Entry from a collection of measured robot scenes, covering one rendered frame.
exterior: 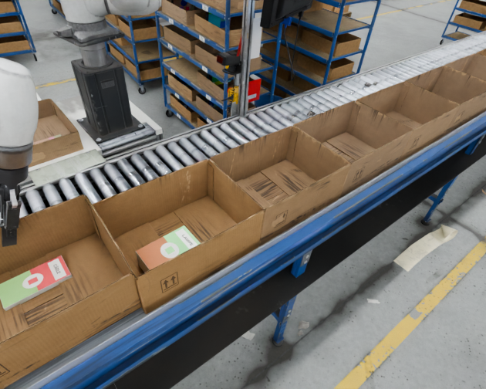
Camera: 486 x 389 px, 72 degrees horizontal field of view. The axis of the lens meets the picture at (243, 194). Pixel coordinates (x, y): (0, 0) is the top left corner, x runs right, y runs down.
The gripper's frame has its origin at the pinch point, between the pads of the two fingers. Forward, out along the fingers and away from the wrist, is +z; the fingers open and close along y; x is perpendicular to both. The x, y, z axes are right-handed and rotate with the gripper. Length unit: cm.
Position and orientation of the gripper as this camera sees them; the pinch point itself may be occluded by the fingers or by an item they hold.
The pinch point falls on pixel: (8, 232)
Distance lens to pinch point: 100.7
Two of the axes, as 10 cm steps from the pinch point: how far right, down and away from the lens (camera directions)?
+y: -6.1, -5.7, 5.5
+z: -3.3, 8.1, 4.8
